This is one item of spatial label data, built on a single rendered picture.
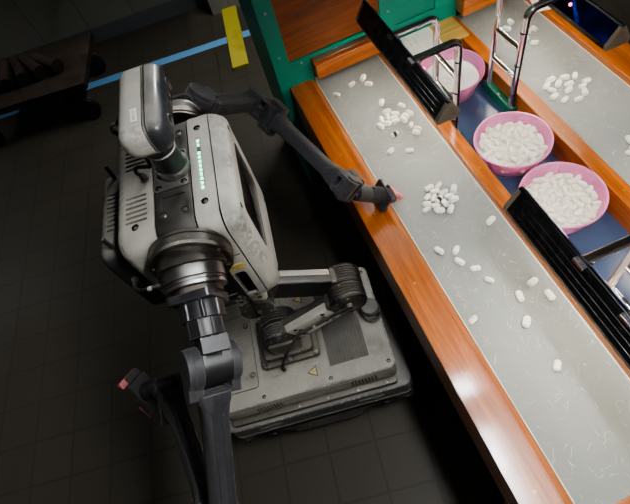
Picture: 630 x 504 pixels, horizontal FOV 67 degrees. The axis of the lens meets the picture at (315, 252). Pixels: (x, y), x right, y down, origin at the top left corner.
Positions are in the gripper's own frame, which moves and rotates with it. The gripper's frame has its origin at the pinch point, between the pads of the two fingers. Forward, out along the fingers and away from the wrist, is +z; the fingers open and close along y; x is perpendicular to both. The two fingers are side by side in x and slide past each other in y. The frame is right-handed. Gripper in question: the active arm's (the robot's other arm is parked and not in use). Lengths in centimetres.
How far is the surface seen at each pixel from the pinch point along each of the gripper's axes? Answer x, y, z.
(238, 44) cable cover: 68, 241, 23
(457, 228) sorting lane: -5.3, -19.0, 10.5
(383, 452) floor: 86, -60, 17
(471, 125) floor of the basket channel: -20.1, 24.8, 37.1
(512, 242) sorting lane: -12.9, -31.5, 20.2
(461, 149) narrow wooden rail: -18.2, 8.7, 21.2
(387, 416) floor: 81, -48, 23
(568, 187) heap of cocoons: -29, -20, 42
